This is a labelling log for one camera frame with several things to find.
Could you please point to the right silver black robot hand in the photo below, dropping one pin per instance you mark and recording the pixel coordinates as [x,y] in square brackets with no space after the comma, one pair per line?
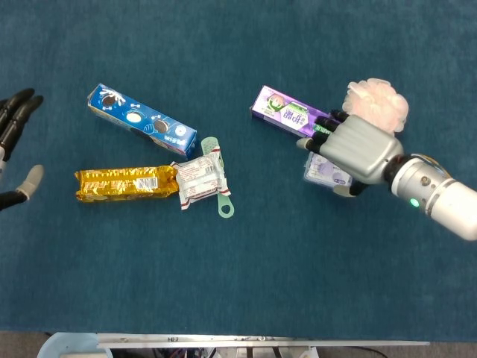
[361,149]

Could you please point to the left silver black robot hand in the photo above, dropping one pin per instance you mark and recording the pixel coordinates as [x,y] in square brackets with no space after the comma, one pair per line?
[15,112]

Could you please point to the small clear purple case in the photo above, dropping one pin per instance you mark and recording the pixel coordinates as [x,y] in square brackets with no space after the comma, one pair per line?
[324,171]

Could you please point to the pink mesh bath pouf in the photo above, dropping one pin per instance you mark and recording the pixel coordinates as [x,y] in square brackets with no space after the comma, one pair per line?
[376,100]

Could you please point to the purple toothpaste box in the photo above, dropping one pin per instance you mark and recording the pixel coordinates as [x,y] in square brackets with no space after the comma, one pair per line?
[283,112]

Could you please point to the gold foil biscuit pack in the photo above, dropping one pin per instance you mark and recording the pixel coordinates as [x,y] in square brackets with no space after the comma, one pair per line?
[123,182]

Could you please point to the blue cookie box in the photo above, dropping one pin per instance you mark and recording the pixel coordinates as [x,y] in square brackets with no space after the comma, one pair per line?
[149,123]

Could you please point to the white sachet packet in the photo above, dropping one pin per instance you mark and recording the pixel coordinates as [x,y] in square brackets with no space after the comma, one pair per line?
[199,177]

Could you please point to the green plastic handle tool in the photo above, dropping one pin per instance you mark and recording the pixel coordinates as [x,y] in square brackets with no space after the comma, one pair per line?
[208,144]

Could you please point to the teal felt table cover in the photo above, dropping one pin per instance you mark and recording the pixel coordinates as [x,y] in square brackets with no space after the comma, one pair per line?
[261,279]

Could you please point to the light blue round bucket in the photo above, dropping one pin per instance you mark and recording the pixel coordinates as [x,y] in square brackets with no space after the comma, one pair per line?
[63,347]

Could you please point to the aluminium table edge rail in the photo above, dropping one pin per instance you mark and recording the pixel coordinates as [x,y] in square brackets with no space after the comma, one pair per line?
[261,341]

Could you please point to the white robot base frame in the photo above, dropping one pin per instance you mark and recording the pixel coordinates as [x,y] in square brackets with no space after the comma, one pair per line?
[261,353]

